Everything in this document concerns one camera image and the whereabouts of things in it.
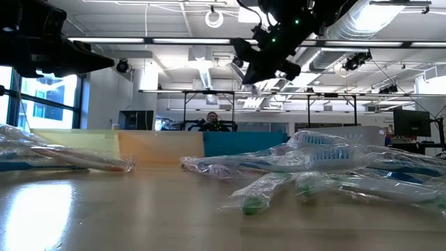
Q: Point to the black computer monitor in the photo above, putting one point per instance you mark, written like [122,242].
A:
[412,122]

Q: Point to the dark desk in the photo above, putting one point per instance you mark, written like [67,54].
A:
[411,146]

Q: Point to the black metal gantry frame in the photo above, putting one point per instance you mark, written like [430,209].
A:
[331,95]
[209,92]

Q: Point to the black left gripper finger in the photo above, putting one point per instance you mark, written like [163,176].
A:
[85,67]
[94,55]

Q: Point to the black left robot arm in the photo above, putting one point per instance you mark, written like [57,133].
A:
[14,15]

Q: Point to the yellow plastic bin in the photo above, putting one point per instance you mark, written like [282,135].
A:
[76,144]

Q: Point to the person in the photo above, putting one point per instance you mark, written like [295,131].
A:
[212,120]

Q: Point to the green toothbrush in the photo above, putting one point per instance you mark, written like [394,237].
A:
[383,190]
[252,209]
[306,190]

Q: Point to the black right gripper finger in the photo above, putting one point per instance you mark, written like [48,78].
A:
[270,69]
[252,71]

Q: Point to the teal plastic bin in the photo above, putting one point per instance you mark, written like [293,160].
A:
[240,143]

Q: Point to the black ceiling spotlight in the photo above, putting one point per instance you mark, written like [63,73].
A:
[122,66]
[237,62]
[352,63]

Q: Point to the orange plastic bin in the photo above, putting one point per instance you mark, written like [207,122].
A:
[160,146]

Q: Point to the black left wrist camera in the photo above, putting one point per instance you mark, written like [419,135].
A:
[52,21]

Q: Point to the orange toothbrush in clear wrapper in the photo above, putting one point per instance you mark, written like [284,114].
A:
[87,161]

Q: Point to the white perforated plastic basket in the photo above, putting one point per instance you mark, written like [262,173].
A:
[355,136]

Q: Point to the long ceiling light strip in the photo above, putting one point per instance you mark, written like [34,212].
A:
[191,40]

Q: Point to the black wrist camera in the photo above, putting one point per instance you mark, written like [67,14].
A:
[52,21]
[244,49]

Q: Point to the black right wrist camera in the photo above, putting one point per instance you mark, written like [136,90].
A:
[244,49]

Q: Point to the black flat screen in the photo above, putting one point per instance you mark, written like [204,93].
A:
[136,120]

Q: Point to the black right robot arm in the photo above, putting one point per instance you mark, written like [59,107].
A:
[324,14]

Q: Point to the small yellow cup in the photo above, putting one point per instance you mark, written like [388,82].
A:
[115,126]

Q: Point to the large window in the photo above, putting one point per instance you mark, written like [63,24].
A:
[48,94]

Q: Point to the pile of bagged toothbrushes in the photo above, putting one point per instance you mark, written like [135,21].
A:
[209,170]

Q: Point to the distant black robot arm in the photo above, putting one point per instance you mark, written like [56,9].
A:
[197,123]
[228,126]

